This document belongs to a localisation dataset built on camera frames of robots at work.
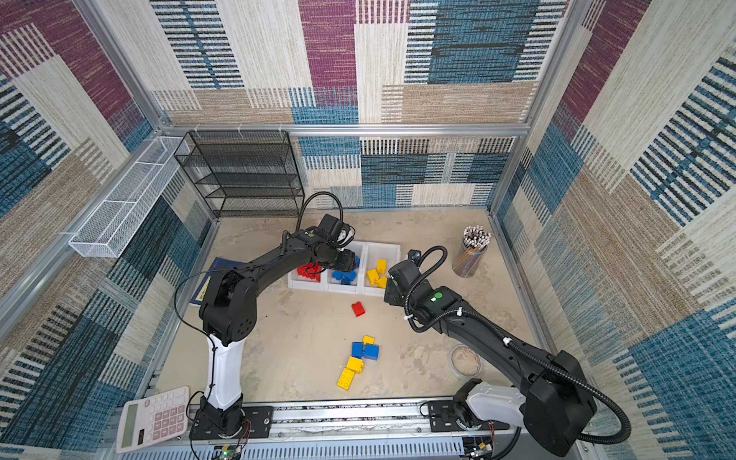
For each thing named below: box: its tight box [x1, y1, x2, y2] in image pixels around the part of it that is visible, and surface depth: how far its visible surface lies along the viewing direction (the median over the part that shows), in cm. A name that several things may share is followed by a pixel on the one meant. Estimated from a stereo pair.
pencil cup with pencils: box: [452, 224, 492, 279], surface depth 91 cm
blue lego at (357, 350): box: [351, 341, 364, 360], surface depth 85 cm
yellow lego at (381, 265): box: [376, 258, 389, 275], surface depth 104 cm
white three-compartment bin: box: [287, 240, 402, 298], surface depth 98 cm
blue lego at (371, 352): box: [363, 344, 381, 362], surface depth 85 cm
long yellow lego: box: [336, 368, 356, 391], surface depth 81 cm
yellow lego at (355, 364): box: [345, 355, 365, 374], surface depth 83 cm
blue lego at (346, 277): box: [331, 270, 358, 286], surface depth 101 cm
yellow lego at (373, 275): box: [367, 268, 380, 285], surface depth 99 cm
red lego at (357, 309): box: [351, 301, 367, 318], surface depth 94 cm
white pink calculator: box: [115, 385, 190, 454], surface depth 74 cm
